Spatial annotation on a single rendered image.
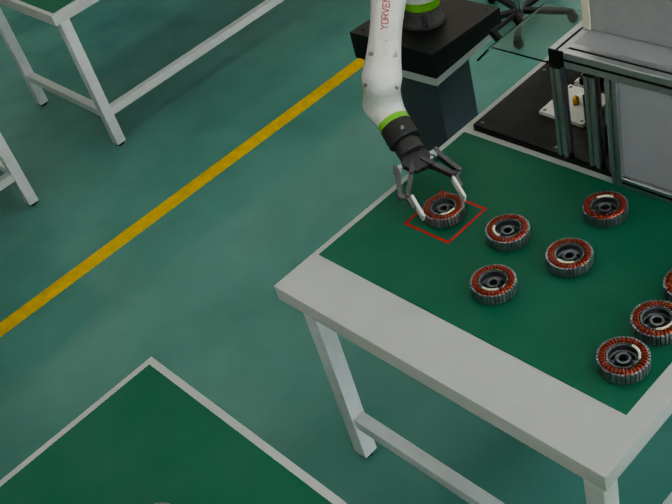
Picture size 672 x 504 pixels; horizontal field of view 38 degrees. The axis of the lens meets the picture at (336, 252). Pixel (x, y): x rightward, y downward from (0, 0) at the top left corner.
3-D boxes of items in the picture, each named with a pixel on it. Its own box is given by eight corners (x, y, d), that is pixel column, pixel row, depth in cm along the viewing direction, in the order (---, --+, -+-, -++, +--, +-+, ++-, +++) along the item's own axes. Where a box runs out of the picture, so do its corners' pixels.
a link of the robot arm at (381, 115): (390, 89, 274) (355, 105, 273) (390, 65, 263) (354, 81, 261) (413, 128, 269) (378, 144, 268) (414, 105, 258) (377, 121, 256)
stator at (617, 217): (628, 229, 236) (627, 217, 234) (581, 230, 240) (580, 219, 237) (629, 199, 244) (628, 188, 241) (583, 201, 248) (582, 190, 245)
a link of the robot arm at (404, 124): (381, 123, 258) (411, 109, 259) (380, 144, 269) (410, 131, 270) (391, 140, 256) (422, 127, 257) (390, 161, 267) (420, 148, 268)
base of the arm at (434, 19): (367, 19, 328) (364, 3, 325) (395, 1, 336) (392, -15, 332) (426, 35, 313) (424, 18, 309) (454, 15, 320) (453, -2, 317)
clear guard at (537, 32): (476, 61, 261) (473, 41, 258) (530, 17, 271) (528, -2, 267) (578, 89, 240) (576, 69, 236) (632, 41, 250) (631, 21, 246)
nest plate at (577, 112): (539, 114, 277) (538, 110, 276) (570, 87, 283) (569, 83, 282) (583, 128, 267) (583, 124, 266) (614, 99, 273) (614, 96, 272)
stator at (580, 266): (554, 244, 238) (552, 233, 236) (599, 250, 233) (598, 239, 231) (540, 275, 232) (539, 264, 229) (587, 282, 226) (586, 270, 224)
